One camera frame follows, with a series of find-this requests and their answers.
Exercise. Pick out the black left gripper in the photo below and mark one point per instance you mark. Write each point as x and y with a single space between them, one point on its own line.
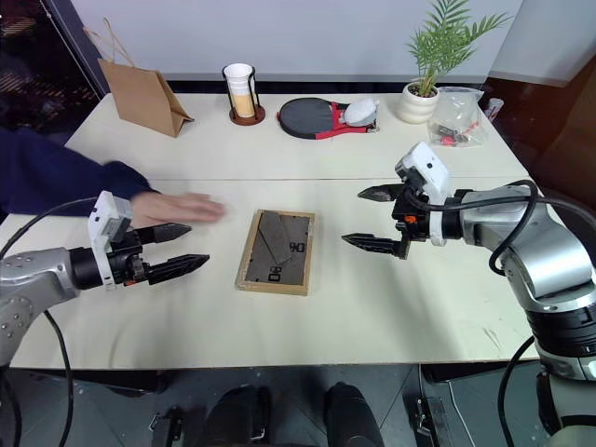
126 261

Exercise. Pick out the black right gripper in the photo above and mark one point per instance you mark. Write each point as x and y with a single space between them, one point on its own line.
412 226

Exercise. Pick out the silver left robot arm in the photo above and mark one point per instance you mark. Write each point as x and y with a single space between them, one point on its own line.
32 274

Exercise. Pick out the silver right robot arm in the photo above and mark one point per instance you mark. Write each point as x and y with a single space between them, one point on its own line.
549 242

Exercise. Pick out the person's navy sleeved forearm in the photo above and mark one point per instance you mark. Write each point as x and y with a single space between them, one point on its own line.
56 177

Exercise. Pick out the person's bare hand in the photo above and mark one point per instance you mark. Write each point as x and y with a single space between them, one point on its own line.
181 208

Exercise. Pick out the green palm in white pot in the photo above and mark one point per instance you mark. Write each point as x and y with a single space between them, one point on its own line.
419 102

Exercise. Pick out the black table tennis paddle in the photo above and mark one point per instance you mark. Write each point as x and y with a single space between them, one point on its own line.
302 116

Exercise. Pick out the clear plastic bag of parts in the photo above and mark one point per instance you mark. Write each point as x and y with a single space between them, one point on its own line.
458 116

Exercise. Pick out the brown paper bag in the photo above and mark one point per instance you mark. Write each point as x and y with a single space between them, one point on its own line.
142 100

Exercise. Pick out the small red white packet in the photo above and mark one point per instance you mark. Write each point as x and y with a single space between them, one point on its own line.
493 109

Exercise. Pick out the white paper cup stack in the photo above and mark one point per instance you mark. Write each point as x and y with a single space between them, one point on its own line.
240 88

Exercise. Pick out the dark rounded shape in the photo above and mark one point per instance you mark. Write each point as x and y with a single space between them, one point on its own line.
351 414
242 414

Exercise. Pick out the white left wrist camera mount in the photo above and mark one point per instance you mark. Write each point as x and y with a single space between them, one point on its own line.
104 223

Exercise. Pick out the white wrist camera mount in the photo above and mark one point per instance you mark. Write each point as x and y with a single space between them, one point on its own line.
104 223
430 167

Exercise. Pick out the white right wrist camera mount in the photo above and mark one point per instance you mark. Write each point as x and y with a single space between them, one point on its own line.
430 167

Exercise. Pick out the wooden picture frame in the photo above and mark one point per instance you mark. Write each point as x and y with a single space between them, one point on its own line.
278 253

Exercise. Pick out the black floor bracket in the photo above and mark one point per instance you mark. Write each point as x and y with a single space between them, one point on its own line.
168 428
426 421

